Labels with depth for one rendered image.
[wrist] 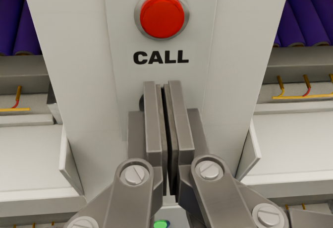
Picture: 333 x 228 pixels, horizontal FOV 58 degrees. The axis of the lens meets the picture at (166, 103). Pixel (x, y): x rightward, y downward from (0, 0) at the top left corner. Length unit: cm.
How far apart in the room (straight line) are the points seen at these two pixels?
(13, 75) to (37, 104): 3
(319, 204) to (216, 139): 28
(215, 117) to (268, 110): 8
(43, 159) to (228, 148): 12
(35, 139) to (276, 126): 17
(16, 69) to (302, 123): 20
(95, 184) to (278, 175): 12
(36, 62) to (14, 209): 10
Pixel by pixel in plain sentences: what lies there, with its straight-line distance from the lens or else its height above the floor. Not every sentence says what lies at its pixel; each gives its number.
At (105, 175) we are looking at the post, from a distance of 18.
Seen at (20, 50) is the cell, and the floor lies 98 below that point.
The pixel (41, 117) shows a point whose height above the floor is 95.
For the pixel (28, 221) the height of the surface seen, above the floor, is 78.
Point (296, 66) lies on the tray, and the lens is 24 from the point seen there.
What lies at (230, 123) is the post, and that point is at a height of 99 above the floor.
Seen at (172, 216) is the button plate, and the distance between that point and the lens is 22.
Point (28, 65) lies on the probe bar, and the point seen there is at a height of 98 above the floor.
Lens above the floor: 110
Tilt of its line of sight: 41 degrees down
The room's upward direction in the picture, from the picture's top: 1 degrees clockwise
